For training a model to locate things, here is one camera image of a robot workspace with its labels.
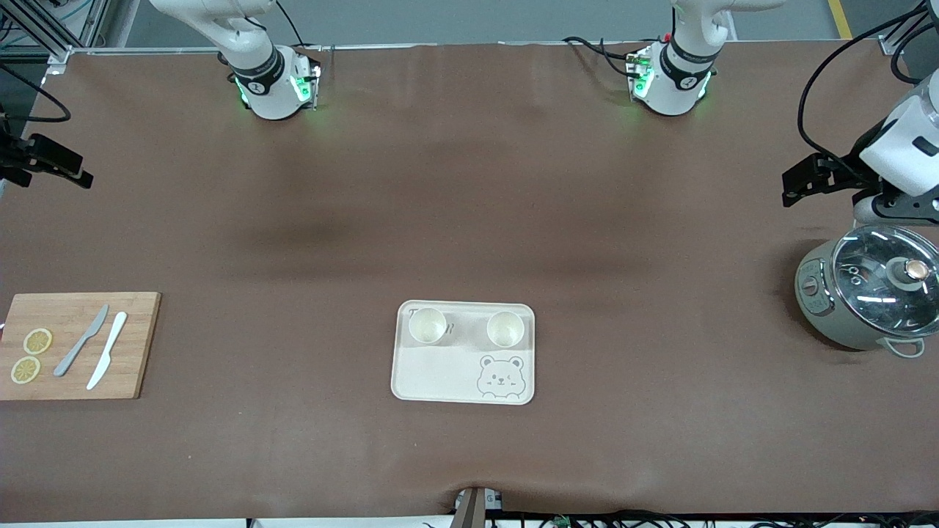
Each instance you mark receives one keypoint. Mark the bamboo cutting board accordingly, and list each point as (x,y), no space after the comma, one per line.
(139,345)

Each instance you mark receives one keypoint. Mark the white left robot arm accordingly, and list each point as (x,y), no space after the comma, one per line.
(678,81)

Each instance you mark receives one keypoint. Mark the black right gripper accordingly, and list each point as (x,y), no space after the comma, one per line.
(16,158)

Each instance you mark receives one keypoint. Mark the yellow lemon slice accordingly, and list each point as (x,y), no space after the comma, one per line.
(37,341)
(26,369)

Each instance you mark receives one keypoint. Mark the grey plastic knife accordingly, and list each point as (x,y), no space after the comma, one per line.
(76,350)

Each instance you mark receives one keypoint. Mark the cream bear print tray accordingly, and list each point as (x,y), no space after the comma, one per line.
(440,374)

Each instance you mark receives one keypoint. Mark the grey-green electric cooking pot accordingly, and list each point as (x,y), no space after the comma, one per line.
(821,312)

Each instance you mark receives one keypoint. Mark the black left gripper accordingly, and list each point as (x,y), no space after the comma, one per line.
(849,165)

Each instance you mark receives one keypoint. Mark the white plastic knife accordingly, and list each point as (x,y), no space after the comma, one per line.
(108,350)

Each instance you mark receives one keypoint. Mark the aluminium camera mount post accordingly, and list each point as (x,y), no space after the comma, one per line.
(473,510)

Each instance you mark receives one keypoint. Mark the aluminium frame profile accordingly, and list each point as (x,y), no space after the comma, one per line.
(899,37)
(55,44)

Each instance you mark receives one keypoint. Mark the white plastic cup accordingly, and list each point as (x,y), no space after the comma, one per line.
(506,328)
(428,325)

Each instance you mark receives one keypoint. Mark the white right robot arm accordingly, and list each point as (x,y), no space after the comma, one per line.
(268,81)

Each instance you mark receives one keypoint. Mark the glass pot lid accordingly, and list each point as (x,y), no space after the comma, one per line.
(869,293)

